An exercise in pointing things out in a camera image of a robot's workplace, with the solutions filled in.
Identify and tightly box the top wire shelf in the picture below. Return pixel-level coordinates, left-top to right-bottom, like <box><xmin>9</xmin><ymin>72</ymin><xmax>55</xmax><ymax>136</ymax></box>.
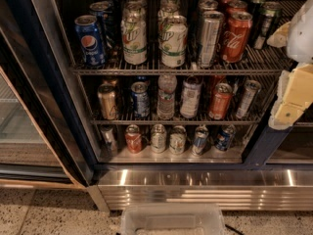
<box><xmin>72</xmin><ymin>0</ymin><xmax>293</xmax><ymax>76</ymax></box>

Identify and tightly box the silver slim can middle shelf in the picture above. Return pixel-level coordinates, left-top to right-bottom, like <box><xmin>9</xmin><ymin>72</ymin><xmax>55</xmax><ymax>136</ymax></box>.
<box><xmin>236</xmin><ymin>79</ymin><xmax>261</xmax><ymax>118</ymax></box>

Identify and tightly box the silver can bottom far left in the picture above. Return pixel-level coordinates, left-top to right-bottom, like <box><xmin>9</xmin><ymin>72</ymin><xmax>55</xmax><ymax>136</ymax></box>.
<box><xmin>100</xmin><ymin>124</ymin><xmax>117</xmax><ymax>153</ymax></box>

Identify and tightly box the open glass fridge door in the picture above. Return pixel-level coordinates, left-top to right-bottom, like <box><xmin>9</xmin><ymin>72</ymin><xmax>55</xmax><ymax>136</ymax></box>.
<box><xmin>0</xmin><ymin>0</ymin><xmax>96</xmax><ymax>188</ymax></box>

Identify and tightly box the red coca-cola can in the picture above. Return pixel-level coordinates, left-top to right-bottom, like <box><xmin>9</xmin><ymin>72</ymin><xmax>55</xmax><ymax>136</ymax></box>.
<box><xmin>220</xmin><ymin>12</ymin><xmax>252</xmax><ymax>63</ymax></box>
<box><xmin>226</xmin><ymin>0</ymin><xmax>247</xmax><ymax>15</ymax></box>

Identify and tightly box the gold can middle shelf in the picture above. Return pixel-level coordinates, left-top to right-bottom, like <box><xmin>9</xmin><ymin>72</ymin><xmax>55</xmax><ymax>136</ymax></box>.
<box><xmin>98</xmin><ymin>84</ymin><xmax>118</xmax><ymax>120</ymax></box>

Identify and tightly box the blue can middle shelf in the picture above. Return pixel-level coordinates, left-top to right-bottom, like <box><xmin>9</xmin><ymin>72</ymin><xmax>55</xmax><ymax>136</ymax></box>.
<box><xmin>131</xmin><ymin>81</ymin><xmax>150</xmax><ymax>118</ymax></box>

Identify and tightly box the blue silver can bottom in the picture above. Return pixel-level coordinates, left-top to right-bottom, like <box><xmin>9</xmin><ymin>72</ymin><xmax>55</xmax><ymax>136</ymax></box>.
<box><xmin>192</xmin><ymin>125</ymin><xmax>209</xmax><ymax>156</ymax></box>

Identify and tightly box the dark green can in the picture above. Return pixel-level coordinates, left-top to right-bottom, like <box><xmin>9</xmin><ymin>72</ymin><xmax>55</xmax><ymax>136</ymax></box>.
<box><xmin>247</xmin><ymin>0</ymin><xmax>266</xmax><ymax>16</ymax></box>
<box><xmin>252</xmin><ymin>1</ymin><xmax>282</xmax><ymax>50</ymax></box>

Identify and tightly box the red can shelf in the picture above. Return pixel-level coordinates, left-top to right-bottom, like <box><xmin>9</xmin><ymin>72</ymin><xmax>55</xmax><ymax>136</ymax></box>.
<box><xmin>125</xmin><ymin>124</ymin><xmax>142</xmax><ymax>154</ymax></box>
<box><xmin>208</xmin><ymin>83</ymin><xmax>233</xmax><ymax>120</ymax></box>

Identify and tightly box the silver slim can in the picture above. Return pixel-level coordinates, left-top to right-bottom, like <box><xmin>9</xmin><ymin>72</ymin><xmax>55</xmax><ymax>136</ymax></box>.
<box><xmin>198</xmin><ymin>0</ymin><xmax>218</xmax><ymax>14</ymax></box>
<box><xmin>197</xmin><ymin>11</ymin><xmax>224</xmax><ymax>69</ymax></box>

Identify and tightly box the blue pepsi can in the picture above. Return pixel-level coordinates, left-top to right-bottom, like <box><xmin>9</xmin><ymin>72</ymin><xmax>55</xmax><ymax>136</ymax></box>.
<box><xmin>214</xmin><ymin>124</ymin><xmax>236</xmax><ymax>151</ymax></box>
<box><xmin>74</xmin><ymin>15</ymin><xmax>106</xmax><ymax>67</ymax></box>

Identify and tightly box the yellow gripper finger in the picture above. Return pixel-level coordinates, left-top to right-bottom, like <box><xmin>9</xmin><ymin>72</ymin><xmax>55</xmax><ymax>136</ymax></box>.
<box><xmin>267</xmin><ymin>22</ymin><xmax>291</xmax><ymax>48</ymax></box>
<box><xmin>268</xmin><ymin>63</ymin><xmax>313</xmax><ymax>130</ymax></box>

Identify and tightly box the white labelled bottle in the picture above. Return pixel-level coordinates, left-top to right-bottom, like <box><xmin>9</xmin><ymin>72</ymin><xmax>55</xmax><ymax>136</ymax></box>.
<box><xmin>180</xmin><ymin>76</ymin><xmax>202</xmax><ymax>118</ymax></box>

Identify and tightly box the white can bottom centre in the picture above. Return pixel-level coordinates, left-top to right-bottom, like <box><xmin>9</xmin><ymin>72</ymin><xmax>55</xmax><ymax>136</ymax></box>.
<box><xmin>169</xmin><ymin>125</ymin><xmax>187</xmax><ymax>155</ymax></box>

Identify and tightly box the clear water bottle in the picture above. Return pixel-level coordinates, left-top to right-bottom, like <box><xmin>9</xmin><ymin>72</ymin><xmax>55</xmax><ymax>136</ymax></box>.
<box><xmin>156</xmin><ymin>74</ymin><xmax>177</xmax><ymax>119</ymax></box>

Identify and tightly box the white can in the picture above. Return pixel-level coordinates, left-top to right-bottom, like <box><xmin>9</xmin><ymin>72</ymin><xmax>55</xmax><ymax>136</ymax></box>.
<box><xmin>169</xmin><ymin>125</ymin><xmax>187</xmax><ymax>155</ymax></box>
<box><xmin>151</xmin><ymin>124</ymin><xmax>166</xmax><ymax>153</ymax></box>

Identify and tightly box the wire shelf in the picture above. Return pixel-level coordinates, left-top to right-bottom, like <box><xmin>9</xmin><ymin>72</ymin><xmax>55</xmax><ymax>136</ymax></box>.
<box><xmin>72</xmin><ymin>0</ymin><xmax>293</xmax><ymax>76</ymax></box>
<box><xmin>89</xmin><ymin>75</ymin><xmax>278</xmax><ymax>126</ymax></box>

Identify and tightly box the front red Coca-Cola can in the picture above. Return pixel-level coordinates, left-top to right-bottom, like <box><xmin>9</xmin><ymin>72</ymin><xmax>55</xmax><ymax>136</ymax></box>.
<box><xmin>220</xmin><ymin>12</ymin><xmax>252</xmax><ymax>63</ymax></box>

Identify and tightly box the front silver slim can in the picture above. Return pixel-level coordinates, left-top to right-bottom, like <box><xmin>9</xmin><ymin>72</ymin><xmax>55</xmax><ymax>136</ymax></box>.
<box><xmin>197</xmin><ymin>11</ymin><xmax>224</xmax><ymax>69</ymax></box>

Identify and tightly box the middle wire shelf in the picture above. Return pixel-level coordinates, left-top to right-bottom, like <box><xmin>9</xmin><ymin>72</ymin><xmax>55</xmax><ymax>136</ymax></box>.
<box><xmin>89</xmin><ymin>75</ymin><xmax>278</xmax><ymax>126</ymax></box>

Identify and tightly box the front blue Pepsi can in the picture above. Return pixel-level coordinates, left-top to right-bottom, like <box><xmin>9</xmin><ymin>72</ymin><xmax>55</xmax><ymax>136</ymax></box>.
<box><xmin>74</xmin><ymin>15</ymin><xmax>106</xmax><ymax>67</ymax></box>

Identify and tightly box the red can bottom shelf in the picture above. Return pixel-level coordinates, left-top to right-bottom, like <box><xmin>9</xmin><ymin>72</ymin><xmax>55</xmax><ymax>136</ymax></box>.
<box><xmin>125</xmin><ymin>124</ymin><xmax>142</xmax><ymax>154</ymax></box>

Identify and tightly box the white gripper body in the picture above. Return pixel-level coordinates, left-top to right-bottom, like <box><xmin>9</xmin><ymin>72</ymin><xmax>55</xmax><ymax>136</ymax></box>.
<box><xmin>287</xmin><ymin>0</ymin><xmax>313</xmax><ymax>63</ymax></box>

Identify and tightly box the white can bottom left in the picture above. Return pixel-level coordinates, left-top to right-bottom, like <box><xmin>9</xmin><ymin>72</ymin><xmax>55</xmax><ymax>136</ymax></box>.
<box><xmin>151</xmin><ymin>124</ymin><xmax>166</xmax><ymax>153</ymax></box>

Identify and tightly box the front dark green can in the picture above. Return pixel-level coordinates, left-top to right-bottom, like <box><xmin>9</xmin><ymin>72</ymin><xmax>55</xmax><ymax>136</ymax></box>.
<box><xmin>252</xmin><ymin>1</ymin><xmax>282</xmax><ymax>50</ymax></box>

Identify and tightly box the red can middle shelf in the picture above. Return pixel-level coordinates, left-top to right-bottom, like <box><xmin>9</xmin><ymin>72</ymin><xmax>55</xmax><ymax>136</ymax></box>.
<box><xmin>208</xmin><ymin>83</ymin><xmax>233</xmax><ymax>120</ymax></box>

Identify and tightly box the clear plastic bin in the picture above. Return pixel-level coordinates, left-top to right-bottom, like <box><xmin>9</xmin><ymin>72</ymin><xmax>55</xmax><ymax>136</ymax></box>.
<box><xmin>120</xmin><ymin>203</ymin><xmax>225</xmax><ymax>235</ymax></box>

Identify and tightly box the blue Pepsi can bottom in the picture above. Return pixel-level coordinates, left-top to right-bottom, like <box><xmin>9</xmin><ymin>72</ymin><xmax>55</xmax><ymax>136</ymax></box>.
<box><xmin>214</xmin><ymin>124</ymin><xmax>236</xmax><ymax>151</ymax></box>

